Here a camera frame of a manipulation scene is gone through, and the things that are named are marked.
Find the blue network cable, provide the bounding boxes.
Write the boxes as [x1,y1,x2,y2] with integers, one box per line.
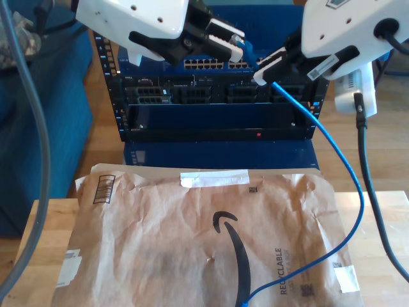
[228,33,365,307]

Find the black rack server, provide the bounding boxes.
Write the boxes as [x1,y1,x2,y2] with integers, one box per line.
[121,74,320,105]

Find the dark metal chair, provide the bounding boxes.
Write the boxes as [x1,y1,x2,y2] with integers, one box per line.
[374,47,409,93]

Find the black rack shelf tray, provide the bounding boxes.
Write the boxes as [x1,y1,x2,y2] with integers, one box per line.
[126,101,316,141]

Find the dark blue flat device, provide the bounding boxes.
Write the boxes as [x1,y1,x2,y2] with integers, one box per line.
[123,139,320,172]

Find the blue sofa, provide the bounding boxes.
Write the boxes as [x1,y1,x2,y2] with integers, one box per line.
[0,0,94,239]

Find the camouflage cloth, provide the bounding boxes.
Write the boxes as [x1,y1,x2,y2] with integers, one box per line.
[0,9,42,70]

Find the brown paper mailer bag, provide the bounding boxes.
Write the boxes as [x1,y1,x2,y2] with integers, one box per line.
[50,162,365,307]

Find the short white tape strip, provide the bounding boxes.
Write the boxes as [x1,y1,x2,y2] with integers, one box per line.
[334,264,361,294]

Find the white shipping label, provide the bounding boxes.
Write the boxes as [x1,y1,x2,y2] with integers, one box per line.
[56,248,82,288]

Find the blue network switch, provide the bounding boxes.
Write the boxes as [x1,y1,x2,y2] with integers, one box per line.
[117,4,321,76]

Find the black rack frame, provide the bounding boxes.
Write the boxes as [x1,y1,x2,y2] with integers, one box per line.
[83,25,332,143]

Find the black camera cable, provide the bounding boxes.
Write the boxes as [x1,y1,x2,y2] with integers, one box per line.
[353,91,409,284]

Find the thick grey cable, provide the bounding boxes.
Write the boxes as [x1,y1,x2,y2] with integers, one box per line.
[0,0,52,298]

